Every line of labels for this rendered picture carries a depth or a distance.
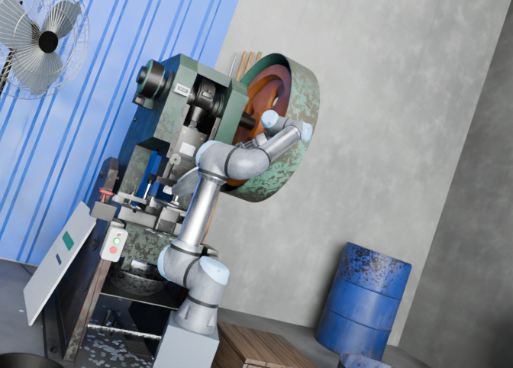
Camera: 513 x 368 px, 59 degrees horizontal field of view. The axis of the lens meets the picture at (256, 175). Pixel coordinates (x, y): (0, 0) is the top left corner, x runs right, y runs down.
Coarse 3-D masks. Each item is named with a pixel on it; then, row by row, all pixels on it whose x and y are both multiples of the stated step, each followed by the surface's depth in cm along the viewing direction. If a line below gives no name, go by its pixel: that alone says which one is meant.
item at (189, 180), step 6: (186, 174) 200; (192, 174) 203; (180, 180) 202; (186, 180) 206; (192, 180) 212; (174, 186) 204; (180, 186) 208; (186, 186) 213; (192, 186) 217; (174, 192) 211; (180, 192) 215; (192, 192) 225
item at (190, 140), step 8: (184, 128) 228; (192, 128) 234; (184, 136) 228; (192, 136) 230; (200, 136) 232; (176, 144) 227; (184, 144) 229; (192, 144) 231; (200, 144) 232; (176, 152) 227; (184, 152) 229; (192, 152) 231; (168, 160) 226; (176, 160) 226; (184, 160) 230; (192, 160) 231; (160, 168) 232; (168, 168) 226; (176, 168) 225; (184, 168) 227; (192, 168) 232; (160, 176) 227; (168, 176) 225; (176, 176) 226
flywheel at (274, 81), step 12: (264, 72) 264; (276, 72) 250; (288, 72) 238; (252, 84) 273; (264, 84) 266; (276, 84) 253; (288, 84) 233; (252, 96) 275; (264, 96) 261; (276, 96) 255; (288, 96) 229; (252, 108) 271; (264, 108) 256; (276, 108) 243; (240, 132) 273; (252, 132) 251; (228, 180) 256; (240, 180) 243
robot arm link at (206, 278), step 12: (192, 264) 160; (204, 264) 157; (216, 264) 160; (192, 276) 158; (204, 276) 156; (216, 276) 156; (192, 288) 158; (204, 288) 156; (216, 288) 156; (204, 300) 155; (216, 300) 157
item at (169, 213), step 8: (160, 200) 220; (160, 208) 218; (168, 208) 206; (176, 208) 209; (160, 216) 217; (168, 216) 219; (176, 216) 221; (160, 224) 217; (168, 224) 219; (168, 232) 220
